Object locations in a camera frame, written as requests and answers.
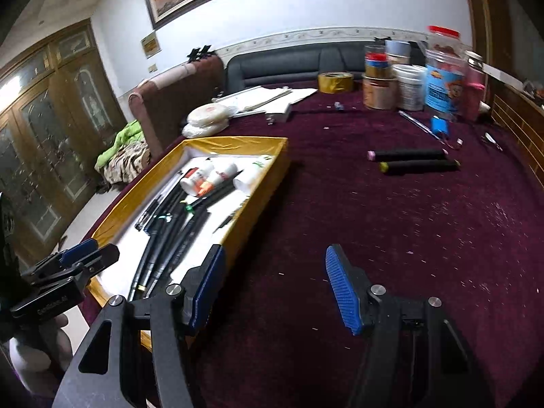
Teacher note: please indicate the white plastic tub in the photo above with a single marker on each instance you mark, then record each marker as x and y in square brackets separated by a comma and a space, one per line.
[410, 87]

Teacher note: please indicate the patterned cloth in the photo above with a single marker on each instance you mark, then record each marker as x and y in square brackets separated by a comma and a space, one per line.
[125, 161]

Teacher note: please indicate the small wall plaque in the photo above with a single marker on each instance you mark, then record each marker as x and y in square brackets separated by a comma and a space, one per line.
[150, 44]

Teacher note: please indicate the metal tweezers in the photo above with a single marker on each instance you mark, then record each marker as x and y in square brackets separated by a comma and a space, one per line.
[493, 141]

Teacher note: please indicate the white paper stack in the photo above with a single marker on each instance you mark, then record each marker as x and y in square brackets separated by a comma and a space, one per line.
[267, 100]

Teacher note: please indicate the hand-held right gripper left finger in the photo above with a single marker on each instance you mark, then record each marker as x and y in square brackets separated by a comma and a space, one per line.
[208, 289]

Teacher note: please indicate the clear pen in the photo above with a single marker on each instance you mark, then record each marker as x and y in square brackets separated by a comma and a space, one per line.
[418, 125]

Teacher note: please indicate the white glue bottle orange cap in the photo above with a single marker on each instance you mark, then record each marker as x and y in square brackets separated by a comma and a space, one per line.
[219, 175]

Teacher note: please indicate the blue eraser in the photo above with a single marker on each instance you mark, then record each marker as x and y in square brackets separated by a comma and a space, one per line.
[442, 126]

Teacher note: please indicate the person's left hand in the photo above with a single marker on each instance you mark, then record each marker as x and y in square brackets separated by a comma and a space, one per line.
[42, 348]

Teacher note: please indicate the yellow tape roll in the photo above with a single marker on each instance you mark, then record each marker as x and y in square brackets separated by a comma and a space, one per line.
[335, 81]

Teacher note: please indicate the wooden glass-door cabinet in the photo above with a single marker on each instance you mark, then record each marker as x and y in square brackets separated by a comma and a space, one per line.
[46, 136]

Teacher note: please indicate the white round packet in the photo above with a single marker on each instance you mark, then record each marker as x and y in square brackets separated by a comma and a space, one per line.
[208, 119]

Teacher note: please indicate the black marker with pink caps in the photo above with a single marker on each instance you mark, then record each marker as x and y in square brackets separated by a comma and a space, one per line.
[408, 154]

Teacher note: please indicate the black clip on armchair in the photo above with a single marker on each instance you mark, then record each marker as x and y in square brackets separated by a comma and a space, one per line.
[199, 53]

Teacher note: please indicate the bundle of black pens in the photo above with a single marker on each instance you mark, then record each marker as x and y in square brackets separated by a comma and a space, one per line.
[170, 238]

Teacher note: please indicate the brown armchair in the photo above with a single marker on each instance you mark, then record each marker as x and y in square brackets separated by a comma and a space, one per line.
[174, 93]

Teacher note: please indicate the green cloth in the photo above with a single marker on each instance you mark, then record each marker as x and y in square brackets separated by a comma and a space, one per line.
[119, 144]

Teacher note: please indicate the white plastic bottle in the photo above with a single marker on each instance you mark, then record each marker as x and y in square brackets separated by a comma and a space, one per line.
[247, 178]

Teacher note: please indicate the maroon tablecloth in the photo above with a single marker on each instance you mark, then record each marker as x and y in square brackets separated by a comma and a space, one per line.
[403, 229]

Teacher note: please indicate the yellow cardboard box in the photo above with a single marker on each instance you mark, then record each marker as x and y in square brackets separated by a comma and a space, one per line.
[238, 142]

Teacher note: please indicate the black marker with yellow caps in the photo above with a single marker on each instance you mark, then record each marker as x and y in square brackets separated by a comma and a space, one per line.
[418, 165]

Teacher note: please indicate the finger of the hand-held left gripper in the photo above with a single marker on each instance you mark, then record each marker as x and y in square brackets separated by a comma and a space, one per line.
[97, 261]
[80, 250]

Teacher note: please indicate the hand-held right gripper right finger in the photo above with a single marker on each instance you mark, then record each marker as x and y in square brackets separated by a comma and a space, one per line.
[344, 289]

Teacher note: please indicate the black sofa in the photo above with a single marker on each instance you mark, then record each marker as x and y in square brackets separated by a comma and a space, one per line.
[289, 63]

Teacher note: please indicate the gold tape roll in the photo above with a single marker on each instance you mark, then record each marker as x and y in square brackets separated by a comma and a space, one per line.
[378, 69]

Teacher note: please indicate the clear jar with red lid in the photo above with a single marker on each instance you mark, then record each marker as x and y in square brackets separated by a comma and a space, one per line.
[444, 76]

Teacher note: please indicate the brown tape roll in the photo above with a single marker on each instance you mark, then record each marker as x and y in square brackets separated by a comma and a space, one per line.
[379, 93]

